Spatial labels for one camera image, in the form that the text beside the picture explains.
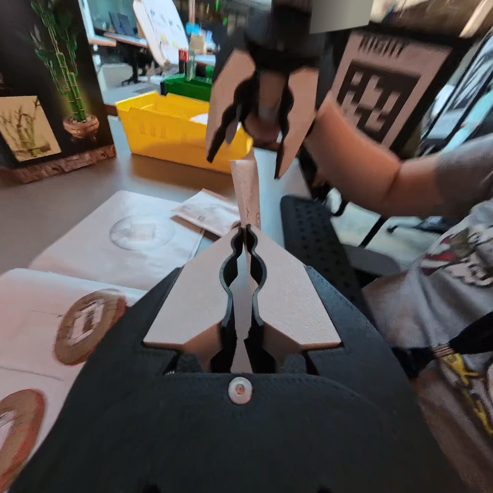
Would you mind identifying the green plastic bin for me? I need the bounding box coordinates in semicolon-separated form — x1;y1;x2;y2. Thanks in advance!
161;74;213;102

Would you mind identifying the instruction board on stand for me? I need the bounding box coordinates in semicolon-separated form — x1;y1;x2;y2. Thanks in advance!
133;0;190;67

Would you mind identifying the black mesh chair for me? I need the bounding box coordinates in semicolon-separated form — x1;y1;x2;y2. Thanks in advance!
280;194;403;312

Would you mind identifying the yellow plastic bin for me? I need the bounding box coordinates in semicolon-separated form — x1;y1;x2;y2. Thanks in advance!
115;91;255;175

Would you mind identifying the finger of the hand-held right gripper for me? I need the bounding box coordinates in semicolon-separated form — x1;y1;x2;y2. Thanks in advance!
273;67;320;180
205;49;257;164

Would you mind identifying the black and white marker sign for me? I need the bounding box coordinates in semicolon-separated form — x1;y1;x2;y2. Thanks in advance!
330;29;456;151

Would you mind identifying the white paper bag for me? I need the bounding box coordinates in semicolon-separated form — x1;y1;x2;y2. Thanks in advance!
171;189;242;238
230;159;263;372

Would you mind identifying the open instruction booklet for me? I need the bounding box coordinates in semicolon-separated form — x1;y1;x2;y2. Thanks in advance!
0;190;205;491

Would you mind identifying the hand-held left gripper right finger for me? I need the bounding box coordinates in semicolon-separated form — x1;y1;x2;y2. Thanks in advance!
245;225;343;373

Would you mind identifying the black shoulder strap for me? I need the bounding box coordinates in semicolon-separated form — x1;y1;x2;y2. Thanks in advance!
393;311;493;379

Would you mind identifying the person's right forearm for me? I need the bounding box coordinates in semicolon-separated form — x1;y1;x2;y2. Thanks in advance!
306;94;443;219

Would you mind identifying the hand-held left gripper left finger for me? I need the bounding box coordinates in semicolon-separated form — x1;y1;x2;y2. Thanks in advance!
143;226;245;373

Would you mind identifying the person's grey printed t-shirt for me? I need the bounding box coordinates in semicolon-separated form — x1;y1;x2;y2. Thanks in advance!
362;133;493;493

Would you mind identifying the black toy set box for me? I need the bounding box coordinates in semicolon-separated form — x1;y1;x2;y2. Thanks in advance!
0;0;117;184

